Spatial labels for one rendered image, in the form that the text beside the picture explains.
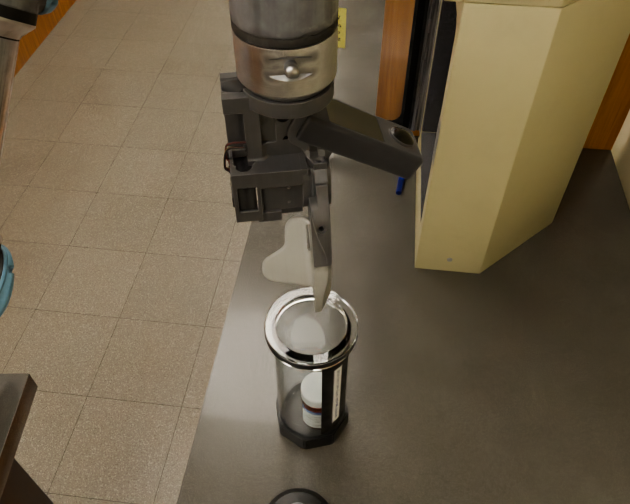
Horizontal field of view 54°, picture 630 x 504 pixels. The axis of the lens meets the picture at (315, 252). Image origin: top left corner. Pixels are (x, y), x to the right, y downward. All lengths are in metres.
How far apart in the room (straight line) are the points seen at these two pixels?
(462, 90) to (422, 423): 0.46
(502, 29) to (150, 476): 1.55
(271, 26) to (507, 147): 0.54
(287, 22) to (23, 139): 2.77
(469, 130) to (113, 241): 1.84
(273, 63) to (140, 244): 2.06
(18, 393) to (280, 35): 0.73
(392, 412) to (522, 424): 0.18
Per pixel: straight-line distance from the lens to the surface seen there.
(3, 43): 0.83
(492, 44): 0.81
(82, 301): 2.34
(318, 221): 0.50
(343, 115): 0.51
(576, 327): 1.06
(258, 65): 0.44
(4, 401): 1.02
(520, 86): 0.84
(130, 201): 2.65
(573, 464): 0.94
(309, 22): 0.42
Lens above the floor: 1.74
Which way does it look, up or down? 48 degrees down
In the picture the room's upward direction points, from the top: straight up
